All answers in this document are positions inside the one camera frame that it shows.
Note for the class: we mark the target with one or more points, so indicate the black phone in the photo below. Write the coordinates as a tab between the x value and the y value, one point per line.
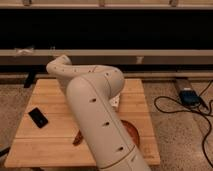
38	118

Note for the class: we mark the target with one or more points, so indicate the wooden board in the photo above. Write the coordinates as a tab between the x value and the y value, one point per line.
52	145

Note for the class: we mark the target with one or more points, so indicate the blue power adapter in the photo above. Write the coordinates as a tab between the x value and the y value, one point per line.
189	97

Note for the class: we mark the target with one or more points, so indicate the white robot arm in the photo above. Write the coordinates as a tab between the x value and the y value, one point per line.
88	90

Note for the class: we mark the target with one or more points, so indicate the orange bowl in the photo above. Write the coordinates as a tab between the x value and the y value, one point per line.
131	129

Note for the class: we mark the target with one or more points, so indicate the red chili pepper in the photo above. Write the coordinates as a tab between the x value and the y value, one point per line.
78	139

